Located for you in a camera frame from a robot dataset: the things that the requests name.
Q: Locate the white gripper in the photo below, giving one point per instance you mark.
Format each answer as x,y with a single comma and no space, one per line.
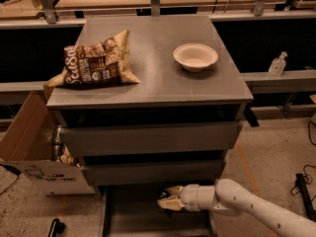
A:
188,196

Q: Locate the dark blue rxbar wrapper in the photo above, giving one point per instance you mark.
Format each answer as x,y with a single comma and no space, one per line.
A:
163,195

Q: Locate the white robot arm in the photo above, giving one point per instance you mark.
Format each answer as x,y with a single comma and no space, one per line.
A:
230,198

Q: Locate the grey open bottom drawer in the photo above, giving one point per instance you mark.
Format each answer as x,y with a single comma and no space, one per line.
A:
133,211

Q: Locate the grey middle drawer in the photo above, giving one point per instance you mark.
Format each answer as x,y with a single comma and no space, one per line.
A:
142,173

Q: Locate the grey drawer cabinet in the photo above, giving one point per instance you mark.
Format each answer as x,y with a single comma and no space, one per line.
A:
166,94

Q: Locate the grey top drawer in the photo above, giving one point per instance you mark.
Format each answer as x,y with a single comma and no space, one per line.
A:
147,139

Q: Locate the snack bag in box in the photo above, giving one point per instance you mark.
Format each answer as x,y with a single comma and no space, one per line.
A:
67,158

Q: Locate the black object on floor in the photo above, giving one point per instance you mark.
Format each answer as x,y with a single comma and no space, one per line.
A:
56,228

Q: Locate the black power strip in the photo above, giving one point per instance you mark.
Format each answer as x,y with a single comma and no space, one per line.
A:
311,214

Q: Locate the metal can in box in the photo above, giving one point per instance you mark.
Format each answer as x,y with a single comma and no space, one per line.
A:
56,143

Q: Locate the white paper bowl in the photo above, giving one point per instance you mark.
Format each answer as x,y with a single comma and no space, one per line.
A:
195,57

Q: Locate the brown chip bag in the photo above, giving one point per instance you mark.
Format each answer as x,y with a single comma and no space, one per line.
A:
105,62

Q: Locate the open cardboard box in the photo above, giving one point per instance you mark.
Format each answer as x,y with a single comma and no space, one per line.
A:
28,146

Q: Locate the clear sanitizer pump bottle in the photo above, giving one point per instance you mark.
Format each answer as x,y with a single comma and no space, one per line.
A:
278,64

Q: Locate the metal railing frame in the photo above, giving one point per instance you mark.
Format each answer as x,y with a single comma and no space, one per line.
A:
16,13

